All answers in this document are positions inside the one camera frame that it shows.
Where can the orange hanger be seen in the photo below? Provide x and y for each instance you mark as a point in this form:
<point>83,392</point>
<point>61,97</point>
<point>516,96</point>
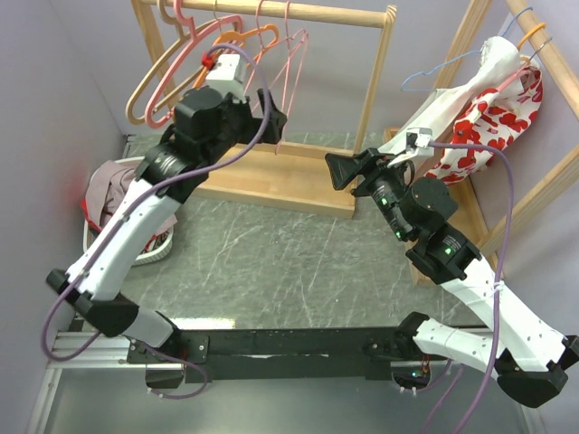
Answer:
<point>229,30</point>

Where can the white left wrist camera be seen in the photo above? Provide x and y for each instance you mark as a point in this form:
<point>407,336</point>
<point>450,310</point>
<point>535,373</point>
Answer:
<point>228,76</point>

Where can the mauve pink top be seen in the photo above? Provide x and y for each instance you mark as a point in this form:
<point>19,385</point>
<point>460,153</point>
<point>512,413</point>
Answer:
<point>110,182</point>

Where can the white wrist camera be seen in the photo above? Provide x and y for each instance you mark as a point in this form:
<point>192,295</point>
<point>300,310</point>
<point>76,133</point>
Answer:
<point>412,146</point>
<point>228,76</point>

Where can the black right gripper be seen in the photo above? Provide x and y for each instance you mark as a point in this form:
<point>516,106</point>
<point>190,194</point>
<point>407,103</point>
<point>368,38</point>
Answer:
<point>371,163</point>

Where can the blue wire hanger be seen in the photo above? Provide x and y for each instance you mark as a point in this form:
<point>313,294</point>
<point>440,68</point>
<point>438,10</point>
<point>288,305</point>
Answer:
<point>404,86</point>

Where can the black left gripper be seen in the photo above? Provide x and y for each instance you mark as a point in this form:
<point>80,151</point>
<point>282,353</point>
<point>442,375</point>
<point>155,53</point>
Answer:
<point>252,124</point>

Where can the wooden clothes rack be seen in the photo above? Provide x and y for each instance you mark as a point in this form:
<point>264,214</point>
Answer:
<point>543,254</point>
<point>295,177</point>

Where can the red top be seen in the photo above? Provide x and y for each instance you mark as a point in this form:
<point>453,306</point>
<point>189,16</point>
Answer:
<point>94,213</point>

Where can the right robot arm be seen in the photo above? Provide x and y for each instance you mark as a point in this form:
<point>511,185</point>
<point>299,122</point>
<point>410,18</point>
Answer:
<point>528,358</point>

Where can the pink wire hanger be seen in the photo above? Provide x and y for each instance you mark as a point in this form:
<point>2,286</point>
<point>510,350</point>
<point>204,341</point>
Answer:
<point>295,46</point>
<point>262,45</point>

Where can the orange hanger hook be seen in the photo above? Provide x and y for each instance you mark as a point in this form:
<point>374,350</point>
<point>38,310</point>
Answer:
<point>530,33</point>

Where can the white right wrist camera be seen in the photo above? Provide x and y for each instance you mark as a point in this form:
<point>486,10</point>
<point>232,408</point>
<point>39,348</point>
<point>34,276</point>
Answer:
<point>412,146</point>

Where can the white perforated plastic basket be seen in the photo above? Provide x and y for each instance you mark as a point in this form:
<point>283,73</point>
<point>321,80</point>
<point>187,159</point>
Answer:
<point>157,247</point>

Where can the aluminium rail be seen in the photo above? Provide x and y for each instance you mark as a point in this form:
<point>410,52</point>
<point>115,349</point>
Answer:
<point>112,353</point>

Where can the red floral white dress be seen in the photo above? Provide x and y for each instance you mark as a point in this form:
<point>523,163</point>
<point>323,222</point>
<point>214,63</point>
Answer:
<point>494,118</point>

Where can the black base bar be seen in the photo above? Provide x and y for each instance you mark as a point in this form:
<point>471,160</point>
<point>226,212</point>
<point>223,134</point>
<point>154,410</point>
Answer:
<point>253,354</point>

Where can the white garment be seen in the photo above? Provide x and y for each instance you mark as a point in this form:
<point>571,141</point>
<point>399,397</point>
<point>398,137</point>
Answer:
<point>499,62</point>

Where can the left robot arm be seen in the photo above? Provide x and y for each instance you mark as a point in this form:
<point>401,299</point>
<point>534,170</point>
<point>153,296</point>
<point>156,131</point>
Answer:
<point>207,124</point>

